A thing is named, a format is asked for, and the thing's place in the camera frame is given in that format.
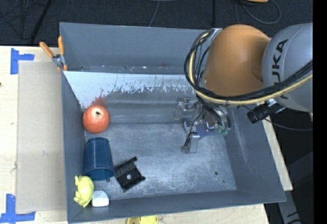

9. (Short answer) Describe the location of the yellow toy animal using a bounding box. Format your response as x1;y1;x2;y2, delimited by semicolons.
73;175;95;208

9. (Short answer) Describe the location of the red apple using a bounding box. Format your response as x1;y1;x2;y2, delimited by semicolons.
82;104;111;135

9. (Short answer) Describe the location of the white rounded block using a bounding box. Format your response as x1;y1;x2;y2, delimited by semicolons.
91;190;110;208

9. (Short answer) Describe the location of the black cylinder on white bracket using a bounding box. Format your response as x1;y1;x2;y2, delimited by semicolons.
246;99;286;124

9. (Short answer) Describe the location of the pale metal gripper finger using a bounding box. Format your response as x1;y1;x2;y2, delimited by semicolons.
174;97;197;120
180;132;201;154

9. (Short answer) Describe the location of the black flat bracket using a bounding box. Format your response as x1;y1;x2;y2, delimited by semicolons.
113;156;146;193

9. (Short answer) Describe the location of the pale flat board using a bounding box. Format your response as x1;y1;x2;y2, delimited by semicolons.
15;60;67;215

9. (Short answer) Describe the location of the grey metal bin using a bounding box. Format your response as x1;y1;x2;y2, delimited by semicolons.
59;22;287;223

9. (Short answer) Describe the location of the dark blue cup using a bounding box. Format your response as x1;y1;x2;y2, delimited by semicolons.
82;137;115;181

